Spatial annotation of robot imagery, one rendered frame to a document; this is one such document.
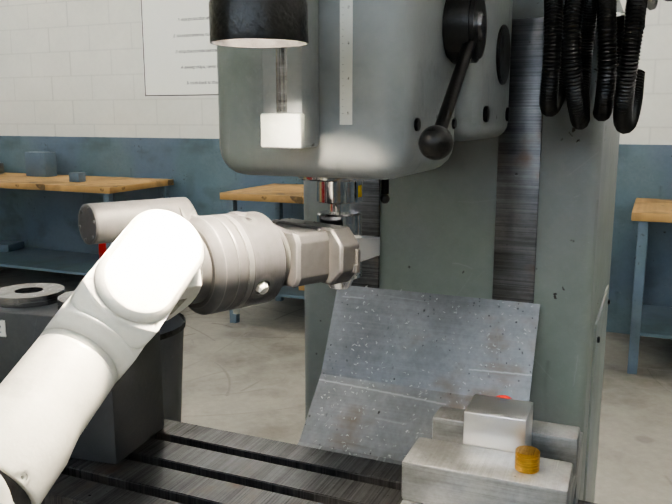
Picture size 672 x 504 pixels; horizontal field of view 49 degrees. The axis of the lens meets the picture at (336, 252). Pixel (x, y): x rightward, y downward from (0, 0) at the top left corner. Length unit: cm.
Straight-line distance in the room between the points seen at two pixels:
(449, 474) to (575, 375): 46
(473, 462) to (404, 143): 30
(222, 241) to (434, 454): 29
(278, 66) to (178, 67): 537
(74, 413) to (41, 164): 599
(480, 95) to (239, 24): 37
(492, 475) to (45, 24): 643
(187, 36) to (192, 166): 99
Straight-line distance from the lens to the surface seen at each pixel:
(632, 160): 490
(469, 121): 82
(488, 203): 110
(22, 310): 101
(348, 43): 66
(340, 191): 74
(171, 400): 275
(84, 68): 660
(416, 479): 72
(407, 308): 114
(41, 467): 52
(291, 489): 90
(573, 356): 113
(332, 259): 70
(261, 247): 65
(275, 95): 65
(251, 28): 53
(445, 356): 111
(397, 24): 66
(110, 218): 63
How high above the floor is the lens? 137
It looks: 10 degrees down
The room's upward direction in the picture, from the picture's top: straight up
